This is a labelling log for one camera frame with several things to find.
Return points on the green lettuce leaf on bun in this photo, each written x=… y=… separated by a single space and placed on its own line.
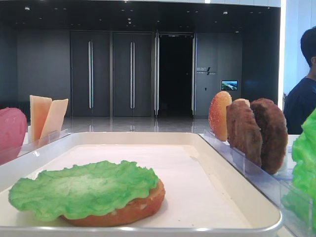
x=77 y=192

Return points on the orange cheese slice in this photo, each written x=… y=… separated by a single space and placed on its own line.
x=39 y=107

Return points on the person in dark blue shirt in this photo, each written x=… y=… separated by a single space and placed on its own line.
x=301 y=101

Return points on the bottom bun slice on tray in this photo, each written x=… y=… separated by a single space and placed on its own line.
x=135 y=210

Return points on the brown meat patty front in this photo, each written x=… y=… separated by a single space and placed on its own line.
x=243 y=132

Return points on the clear acrylic right rack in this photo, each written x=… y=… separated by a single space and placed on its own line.
x=274 y=187

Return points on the pale yellow cheese slice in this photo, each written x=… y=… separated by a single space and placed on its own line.
x=55 y=117

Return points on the sesame top bun slice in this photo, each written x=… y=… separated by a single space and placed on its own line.
x=217 y=114

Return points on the small wall screen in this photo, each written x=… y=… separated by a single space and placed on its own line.
x=229 y=85

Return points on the clear acrylic left rack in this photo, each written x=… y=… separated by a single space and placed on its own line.
x=13 y=153

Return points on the green lettuce leaf in rack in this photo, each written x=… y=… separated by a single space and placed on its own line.
x=304 y=163

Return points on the white rectangular tray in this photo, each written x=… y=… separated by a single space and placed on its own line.
x=205 y=195

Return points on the dark double doors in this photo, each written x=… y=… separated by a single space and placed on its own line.
x=131 y=74

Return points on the clear acrylic rack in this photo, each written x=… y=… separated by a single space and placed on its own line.
x=13 y=153
x=274 y=187

